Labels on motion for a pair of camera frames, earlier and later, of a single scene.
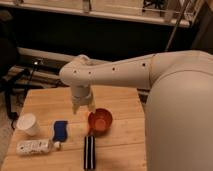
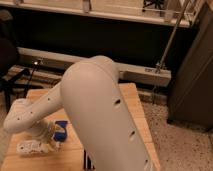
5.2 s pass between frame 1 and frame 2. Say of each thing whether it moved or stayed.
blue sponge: stayed
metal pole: stayed
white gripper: moved
